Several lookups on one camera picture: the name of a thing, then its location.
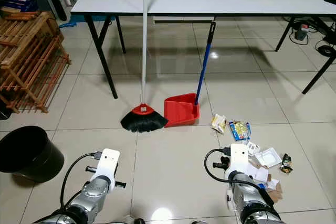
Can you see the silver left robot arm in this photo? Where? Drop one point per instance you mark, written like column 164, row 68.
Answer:
column 100, row 192

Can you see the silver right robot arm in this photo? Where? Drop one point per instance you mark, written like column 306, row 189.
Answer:
column 247, row 198

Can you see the blue floor cloth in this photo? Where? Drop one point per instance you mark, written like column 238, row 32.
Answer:
column 72, row 20

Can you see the small white box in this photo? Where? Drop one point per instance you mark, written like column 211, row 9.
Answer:
column 253, row 148

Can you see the blue snack packet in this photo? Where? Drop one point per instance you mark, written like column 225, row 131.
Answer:
column 239, row 130

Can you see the white paper sheet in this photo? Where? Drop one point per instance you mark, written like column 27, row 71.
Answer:
column 259, row 173

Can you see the white plastic tray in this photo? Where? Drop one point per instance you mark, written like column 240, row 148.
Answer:
column 269, row 158

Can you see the brown cardboard scrap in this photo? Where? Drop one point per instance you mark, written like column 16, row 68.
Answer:
column 274, row 191

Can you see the black round bucket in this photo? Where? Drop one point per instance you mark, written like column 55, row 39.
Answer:
column 31, row 153

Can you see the wooden slatted rack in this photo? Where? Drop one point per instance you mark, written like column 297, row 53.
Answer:
column 31, row 61

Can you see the grey power socket box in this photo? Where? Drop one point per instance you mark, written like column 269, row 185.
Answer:
column 300, row 33

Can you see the blue cardboard box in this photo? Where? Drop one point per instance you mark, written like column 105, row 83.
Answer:
column 22, row 4

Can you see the black phone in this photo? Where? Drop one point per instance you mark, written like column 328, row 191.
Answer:
column 331, row 0

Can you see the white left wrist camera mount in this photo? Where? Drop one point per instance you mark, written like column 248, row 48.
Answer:
column 109, row 162

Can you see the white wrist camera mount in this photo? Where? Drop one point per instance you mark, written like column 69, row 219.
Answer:
column 109, row 162
column 239, row 157

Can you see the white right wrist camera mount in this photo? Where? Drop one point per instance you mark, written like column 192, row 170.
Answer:
column 239, row 157

